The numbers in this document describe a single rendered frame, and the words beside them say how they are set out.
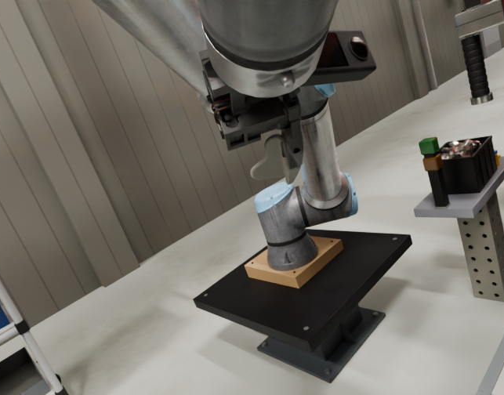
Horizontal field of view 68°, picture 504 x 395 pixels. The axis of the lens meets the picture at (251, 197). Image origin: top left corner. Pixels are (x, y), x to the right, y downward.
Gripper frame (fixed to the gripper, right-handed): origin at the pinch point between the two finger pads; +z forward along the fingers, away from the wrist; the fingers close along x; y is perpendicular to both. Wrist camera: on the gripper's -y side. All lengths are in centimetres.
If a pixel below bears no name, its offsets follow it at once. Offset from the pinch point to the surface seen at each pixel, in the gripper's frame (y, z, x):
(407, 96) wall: -307, 502, -153
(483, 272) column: -66, 85, 44
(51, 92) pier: 102, 195, -143
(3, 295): 96, 89, -3
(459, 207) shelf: -53, 58, 20
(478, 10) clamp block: -52, 21, -18
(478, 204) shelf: -58, 57, 21
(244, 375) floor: 25, 101, 53
